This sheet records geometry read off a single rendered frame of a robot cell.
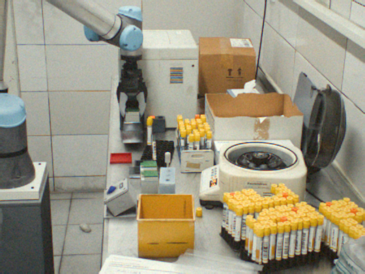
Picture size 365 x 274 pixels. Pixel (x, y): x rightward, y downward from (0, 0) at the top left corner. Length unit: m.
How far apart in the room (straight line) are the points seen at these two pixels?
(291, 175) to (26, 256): 0.77
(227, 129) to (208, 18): 1.61
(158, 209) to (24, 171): 0.43
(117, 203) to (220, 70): 1.10
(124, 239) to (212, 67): 1.19
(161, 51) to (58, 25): 1.41
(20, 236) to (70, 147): 1.91
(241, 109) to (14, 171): 0.83
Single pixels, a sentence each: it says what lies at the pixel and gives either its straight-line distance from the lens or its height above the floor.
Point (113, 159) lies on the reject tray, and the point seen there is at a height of 0.88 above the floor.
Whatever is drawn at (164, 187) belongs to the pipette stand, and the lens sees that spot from 1.64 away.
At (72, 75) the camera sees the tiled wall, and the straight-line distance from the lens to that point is 3.59.
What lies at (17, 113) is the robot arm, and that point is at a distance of 1.77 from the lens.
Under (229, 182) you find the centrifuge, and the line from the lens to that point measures 1.68.
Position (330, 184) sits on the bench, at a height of 0.87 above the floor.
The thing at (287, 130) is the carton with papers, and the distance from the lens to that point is 2.03.
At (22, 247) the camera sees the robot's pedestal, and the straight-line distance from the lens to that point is 1.88.
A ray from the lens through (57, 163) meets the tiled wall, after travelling 3.78.
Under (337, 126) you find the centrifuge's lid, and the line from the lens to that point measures 1.66.
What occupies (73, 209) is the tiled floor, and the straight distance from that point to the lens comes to 3.64.
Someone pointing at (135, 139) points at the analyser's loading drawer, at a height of 0.91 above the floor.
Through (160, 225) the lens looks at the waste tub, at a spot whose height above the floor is 0.96.
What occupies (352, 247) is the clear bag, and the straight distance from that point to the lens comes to 1.36.
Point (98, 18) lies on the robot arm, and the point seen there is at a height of 1.33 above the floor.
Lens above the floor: 1.68
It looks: 21 degrees down
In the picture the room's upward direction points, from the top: 1 degrees clockwise
